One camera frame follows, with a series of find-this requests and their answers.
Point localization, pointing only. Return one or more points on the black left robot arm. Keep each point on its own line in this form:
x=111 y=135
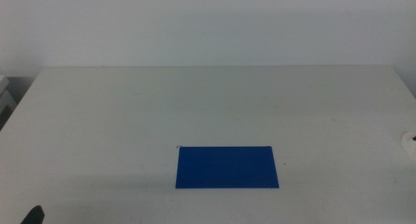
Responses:
x=34 y=216

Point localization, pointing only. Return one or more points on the blue rectangular mat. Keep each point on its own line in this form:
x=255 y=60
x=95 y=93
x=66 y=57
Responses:
x=224 y=167

